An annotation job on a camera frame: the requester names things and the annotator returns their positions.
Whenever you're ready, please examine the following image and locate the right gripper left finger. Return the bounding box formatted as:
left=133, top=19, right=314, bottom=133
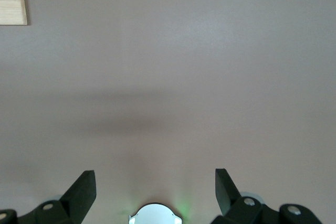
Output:
left=0, top=170, right=97, bottom=224

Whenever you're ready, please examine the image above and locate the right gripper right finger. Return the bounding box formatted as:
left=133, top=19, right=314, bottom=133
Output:
left=211, top=168, right=322, bottom=224

